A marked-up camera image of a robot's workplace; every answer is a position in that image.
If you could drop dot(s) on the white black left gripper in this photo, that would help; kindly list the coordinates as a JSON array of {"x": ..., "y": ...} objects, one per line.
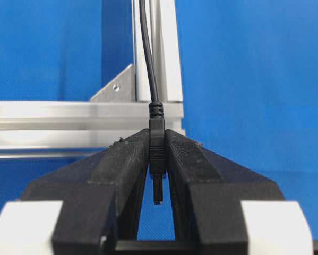
[{"x": 214, "y": 201}]

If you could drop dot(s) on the aluminium extrusion frame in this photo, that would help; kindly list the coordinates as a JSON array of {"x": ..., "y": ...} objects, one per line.
[{"x": 58, "y": 129}]

